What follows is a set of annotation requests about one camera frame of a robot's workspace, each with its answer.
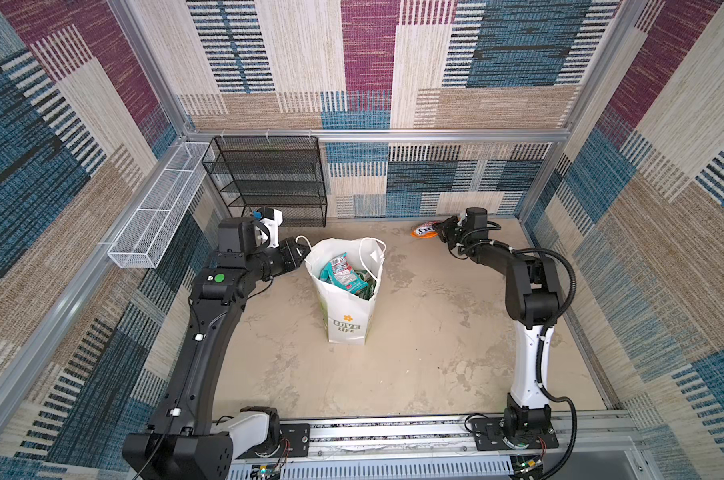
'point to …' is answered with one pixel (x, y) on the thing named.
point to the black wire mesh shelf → (283, 173)
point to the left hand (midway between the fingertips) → (310, 244)
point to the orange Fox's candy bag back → (425, 230)
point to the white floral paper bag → (346, 317)
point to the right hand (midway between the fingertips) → (430, 224)
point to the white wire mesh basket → (145, 238)
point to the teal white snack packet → (340, 272)
